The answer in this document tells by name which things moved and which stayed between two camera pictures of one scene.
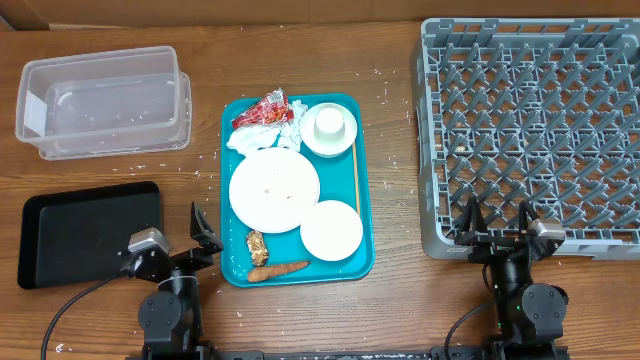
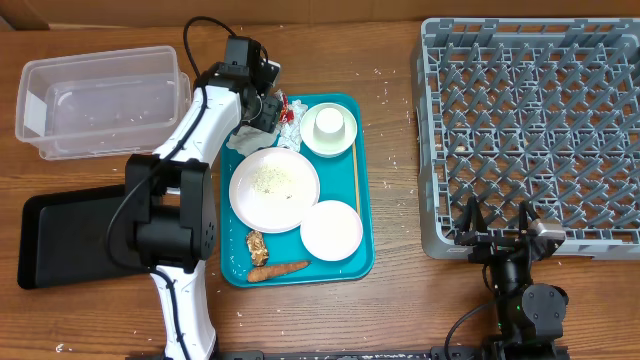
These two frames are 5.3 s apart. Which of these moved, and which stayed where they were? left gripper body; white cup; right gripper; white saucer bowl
Moved: left gripper body
Stayed: white cup; white saucer bowl; right gripper
